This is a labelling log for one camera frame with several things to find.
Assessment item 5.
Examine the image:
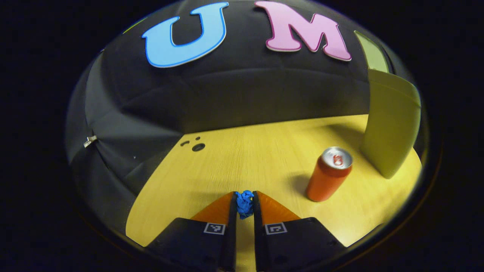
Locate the red pop can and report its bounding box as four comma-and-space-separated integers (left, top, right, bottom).
306, 146, 354, 202

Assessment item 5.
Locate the blue paper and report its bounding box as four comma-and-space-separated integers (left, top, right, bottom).
235, 190, 254, 220

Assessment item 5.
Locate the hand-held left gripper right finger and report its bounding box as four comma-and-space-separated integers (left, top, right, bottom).
252, 190, 347, 272

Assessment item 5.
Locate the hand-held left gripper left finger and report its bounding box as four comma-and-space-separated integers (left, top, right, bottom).
145, 191, 239, 272

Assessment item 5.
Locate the wooden desktop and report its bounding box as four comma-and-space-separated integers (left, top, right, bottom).
125, 114, 423, 272

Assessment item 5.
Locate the cream desktop garbage bin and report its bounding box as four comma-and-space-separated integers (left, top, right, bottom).
354, 30, 422, 179

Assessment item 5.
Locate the black backdrop cloth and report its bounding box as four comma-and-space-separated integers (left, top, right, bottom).
64, 0, 401, 235

